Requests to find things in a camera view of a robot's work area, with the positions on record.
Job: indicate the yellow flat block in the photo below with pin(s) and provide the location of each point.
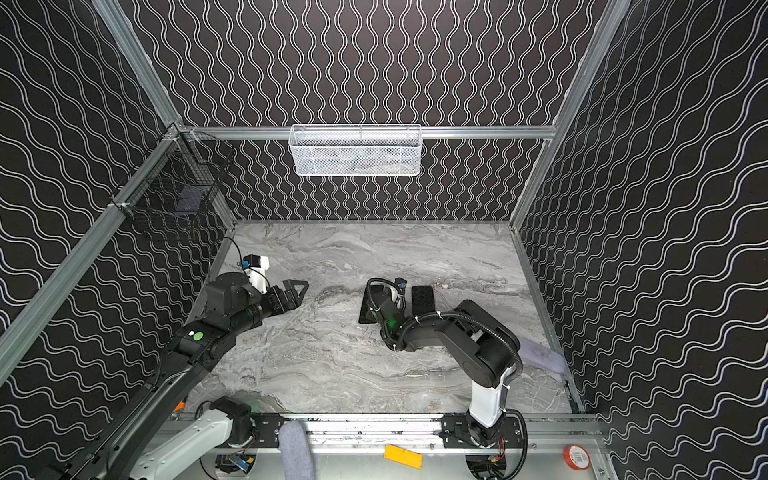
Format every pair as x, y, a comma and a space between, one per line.
403, 457

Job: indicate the black wire basket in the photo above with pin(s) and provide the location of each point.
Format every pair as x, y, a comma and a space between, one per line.
181, 196

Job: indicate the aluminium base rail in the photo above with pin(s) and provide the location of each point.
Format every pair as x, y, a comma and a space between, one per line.
369, 433

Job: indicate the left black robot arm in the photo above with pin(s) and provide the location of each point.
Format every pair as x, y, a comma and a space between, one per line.
233, 306

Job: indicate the white wire basket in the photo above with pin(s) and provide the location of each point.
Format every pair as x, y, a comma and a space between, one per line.
356, 150

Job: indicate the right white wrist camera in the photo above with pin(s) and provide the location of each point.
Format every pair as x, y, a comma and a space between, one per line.
398, 292

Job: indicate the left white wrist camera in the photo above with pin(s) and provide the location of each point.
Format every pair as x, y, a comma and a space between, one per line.
255, 267

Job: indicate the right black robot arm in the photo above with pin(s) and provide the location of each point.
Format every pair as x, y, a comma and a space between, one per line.
485, 350

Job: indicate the black phone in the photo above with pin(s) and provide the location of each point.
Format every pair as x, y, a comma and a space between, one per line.
366, 314

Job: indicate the red tape roll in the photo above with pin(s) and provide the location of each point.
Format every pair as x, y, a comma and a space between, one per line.
577, 457

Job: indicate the lavender cloth pad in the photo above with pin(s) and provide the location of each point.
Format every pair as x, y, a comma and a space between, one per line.
542, 357

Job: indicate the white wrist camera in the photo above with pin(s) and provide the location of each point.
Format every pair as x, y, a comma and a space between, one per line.
398, 292
255, 267

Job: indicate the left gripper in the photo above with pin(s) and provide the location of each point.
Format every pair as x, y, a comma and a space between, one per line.
279, 298

